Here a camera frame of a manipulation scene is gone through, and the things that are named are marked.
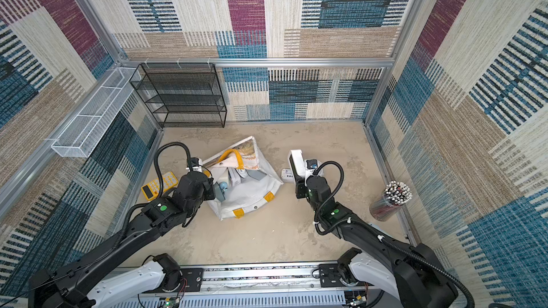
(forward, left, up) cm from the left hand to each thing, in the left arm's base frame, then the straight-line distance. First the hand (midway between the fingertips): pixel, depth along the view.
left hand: (211, 180), depth 79 cm
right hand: (+4, -35, -5) cm, 35 cm away
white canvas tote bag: (+8, -12, -15) cm, 21 cm away
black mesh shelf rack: (+48, +23, +2) cm, 53 cm away
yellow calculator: (+5, +31, -16) cm, 35 cm away
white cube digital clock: (+7, -32, 0) cm, 33 cm away
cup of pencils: (-7, -64, 0) cm, 65 cm away
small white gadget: (+10, -29, -14) cm, 34 cm away
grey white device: (+7, -15, -7) cm, 18 cm away
